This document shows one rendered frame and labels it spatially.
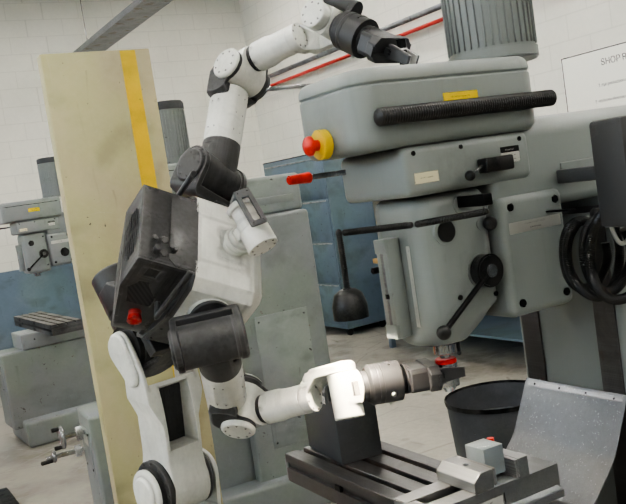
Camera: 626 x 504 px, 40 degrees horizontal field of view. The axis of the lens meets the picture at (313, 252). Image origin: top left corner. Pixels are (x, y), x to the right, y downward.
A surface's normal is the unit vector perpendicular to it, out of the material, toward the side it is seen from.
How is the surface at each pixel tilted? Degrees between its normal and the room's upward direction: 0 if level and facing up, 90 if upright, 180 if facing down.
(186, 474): 81
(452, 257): 90
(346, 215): 90
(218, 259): 58
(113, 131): 90
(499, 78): 90
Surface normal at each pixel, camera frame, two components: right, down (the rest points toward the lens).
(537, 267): 0.49, 0.00
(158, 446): -0.71, 0.16
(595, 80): -0.86, 0.17
